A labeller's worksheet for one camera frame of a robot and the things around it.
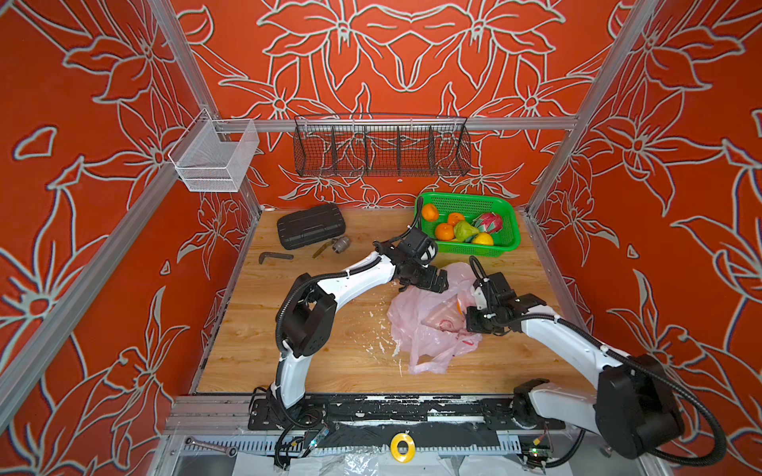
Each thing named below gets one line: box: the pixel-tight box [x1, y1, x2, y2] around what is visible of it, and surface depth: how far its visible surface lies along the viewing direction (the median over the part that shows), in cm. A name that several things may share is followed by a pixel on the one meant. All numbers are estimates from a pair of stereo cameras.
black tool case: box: [276, 204, 347, 250], surface depth 109 cm
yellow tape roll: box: [389, 432, 417, 465], surface depth 69 cm
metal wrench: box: [184, 437, 239, 459], surface depth 71 cm
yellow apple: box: [472, 232, 495, 246], surface depth 105 cm
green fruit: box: [453, 220, 480, 243], surface depth 105 cm
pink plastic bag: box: [386, 261, 483, 375], surface depth 79 cm
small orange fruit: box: [448, 212, 466, 226], surface depth 112 cm
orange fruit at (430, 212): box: [421, 203, 439, 223], surface depth 114 cm
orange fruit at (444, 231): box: [435, 222, 455, 241], surface depth 108 cm
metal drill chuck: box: [331, 236, 351, 254], surface depth 108 cm
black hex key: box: [257, 251, 295, 265], surface depth 106 cm
